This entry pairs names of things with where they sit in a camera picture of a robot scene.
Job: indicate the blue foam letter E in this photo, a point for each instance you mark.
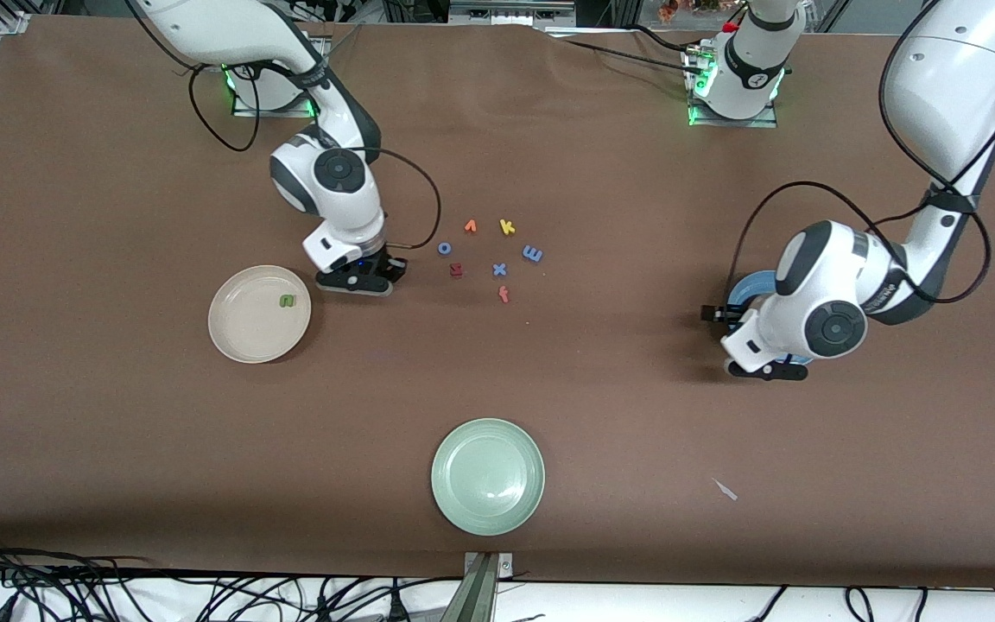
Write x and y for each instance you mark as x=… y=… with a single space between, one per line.
x=533 y=255

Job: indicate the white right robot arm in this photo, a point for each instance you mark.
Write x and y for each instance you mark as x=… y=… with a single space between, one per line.
x=204 y=26

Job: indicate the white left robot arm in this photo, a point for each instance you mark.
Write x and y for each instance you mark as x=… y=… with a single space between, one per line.
x=938 y=86

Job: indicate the light blue round plate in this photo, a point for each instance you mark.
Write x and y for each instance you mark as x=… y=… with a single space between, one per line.
x=752 y=283

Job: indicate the beige round plate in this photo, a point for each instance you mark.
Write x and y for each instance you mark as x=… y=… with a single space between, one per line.
x=247 y=333

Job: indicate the small white paper scrap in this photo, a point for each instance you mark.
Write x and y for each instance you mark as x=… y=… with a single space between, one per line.
x=726 y=491

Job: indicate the pale green round plate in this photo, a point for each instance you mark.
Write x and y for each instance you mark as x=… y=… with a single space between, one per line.
x=487 y=477

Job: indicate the brown table cover sheet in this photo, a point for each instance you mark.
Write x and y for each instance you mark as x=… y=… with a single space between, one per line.
x=117 y=432

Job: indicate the aluminium profile bar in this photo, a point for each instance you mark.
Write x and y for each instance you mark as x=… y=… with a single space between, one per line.
x=480 y=596

